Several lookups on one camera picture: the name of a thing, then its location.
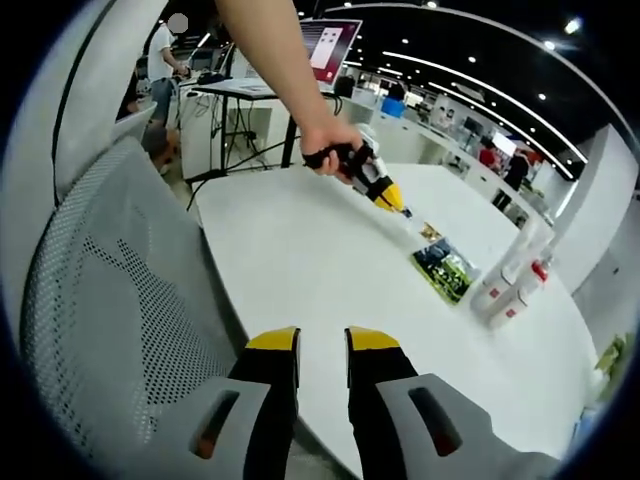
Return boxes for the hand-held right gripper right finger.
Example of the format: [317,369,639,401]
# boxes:
[343,325,560,480]

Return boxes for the white office counter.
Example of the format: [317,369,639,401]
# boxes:
[344,82,557,229]

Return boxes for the green foil packet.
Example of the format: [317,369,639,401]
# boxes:
[410,238,482,307]

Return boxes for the bright wall screen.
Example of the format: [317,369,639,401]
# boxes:
[491,129,517,157]

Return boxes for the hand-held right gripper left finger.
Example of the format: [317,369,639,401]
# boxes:
[105,326,302,480]

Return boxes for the tall red label skincare bottle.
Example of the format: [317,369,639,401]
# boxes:
[468,219,540,315]

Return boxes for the green potted plant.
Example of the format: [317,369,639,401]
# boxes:
[593,331,637,402]

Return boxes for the person's white shirt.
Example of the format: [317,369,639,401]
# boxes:
[9,0,174,211]

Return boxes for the thin black worn cable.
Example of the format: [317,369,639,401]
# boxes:
[52,0,120,204]

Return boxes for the grey mesh office chair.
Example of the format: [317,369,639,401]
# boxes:
[19,134,251,469]

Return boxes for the person's left hand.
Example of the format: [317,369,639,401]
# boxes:
[298,121,364,177]

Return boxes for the open laptop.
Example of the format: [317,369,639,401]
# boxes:
[234,18,364,99]

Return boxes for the short red label skincare bottle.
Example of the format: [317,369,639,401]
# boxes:
[486,279,533,330]

